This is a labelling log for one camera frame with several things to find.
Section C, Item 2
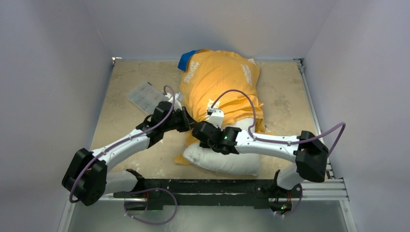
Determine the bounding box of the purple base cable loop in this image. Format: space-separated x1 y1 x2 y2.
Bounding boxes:
123 188 178 227

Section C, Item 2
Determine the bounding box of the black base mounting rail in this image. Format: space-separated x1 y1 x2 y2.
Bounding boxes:
113 179 302 213

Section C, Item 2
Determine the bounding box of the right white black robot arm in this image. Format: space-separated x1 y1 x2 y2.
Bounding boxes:
191 121 329 197

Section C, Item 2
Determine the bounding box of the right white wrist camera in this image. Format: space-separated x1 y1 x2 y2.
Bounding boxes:
207 107 224 129

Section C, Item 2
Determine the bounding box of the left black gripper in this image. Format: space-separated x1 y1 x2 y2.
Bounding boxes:
162 106 197 132

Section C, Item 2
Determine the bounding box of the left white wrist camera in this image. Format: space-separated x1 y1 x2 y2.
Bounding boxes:
165 92 183 110

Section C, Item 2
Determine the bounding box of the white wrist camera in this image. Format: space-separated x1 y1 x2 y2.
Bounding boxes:
207 107 224 129
165 92 183 110

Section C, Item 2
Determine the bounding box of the yellow printed pillowcase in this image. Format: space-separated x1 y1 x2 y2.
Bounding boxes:
174 49 267 166

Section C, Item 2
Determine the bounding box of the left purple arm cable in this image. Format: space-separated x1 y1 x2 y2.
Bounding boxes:
69 85 177 204

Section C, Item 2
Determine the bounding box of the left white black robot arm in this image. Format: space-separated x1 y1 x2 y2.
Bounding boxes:
62 101 197 206

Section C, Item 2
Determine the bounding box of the clear plastic organizer box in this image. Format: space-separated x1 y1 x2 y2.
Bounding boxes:
127 81 167 115

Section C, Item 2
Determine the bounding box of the white pillow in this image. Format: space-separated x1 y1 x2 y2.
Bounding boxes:
175 131 261 176

